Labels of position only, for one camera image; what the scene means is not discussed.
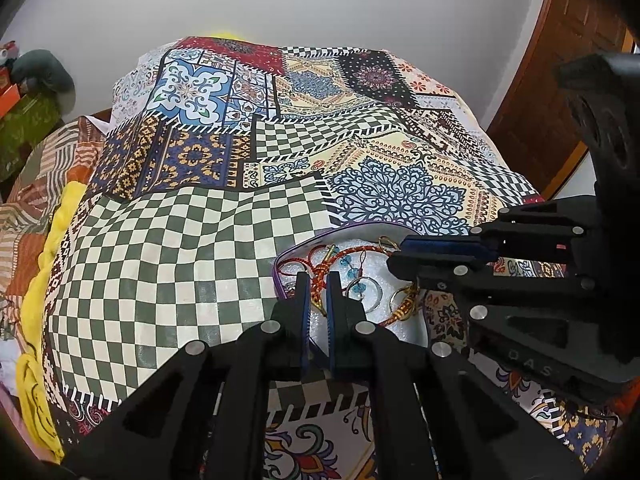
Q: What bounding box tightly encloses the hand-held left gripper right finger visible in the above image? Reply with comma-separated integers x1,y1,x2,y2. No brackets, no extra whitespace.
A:
327,270,587,480

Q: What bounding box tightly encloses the purple heart-shaped tin box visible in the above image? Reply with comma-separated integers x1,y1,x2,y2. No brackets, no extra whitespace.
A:
272,219,434,357

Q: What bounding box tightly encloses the wooden door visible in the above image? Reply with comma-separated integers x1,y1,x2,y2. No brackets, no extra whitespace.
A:
486,0,637,202

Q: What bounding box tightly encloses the orange striped blanket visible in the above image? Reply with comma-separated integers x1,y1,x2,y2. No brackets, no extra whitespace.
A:
0,115,107,321

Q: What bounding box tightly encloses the grey cushion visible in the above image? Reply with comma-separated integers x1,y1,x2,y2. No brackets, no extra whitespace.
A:
10,49,77,94

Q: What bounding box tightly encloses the orange box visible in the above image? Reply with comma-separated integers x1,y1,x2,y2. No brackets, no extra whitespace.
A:
0,84,22,112

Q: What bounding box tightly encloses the yellow cloth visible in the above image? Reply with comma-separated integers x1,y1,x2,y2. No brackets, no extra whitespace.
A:
16,180,97,463

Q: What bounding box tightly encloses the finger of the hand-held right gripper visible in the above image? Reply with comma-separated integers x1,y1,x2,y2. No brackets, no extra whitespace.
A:
386,253,627,407
399,198,602,267

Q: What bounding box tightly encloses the patchwork printed blanket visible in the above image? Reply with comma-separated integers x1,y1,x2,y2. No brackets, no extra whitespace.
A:
42,35,626,480

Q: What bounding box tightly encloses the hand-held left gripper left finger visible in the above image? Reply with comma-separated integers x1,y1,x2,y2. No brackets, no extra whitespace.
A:
60,272,314,480

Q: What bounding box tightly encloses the red braided bracelet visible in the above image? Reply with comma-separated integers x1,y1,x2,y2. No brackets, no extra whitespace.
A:
277,244,346,319

